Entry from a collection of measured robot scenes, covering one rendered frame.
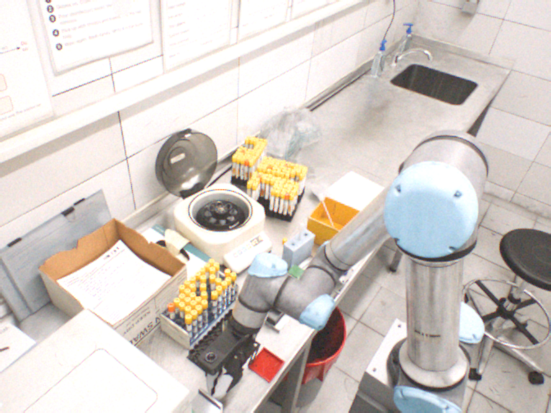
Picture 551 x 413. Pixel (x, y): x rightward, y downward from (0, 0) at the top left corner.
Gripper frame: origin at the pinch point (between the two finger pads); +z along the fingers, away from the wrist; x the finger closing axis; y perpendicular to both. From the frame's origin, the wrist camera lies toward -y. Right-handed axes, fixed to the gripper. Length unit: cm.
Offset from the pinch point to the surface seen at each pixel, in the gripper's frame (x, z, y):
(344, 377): -13, 42, 113
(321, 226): 7, -34, 51
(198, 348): 11.8, -1.6, 8.6
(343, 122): 40, -65, 122
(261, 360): -2.5, -4.2, 16.4
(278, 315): 1.5, -11.8, 26.8
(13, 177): 60, -28, -16
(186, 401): -4.4, -14.0, -20.9
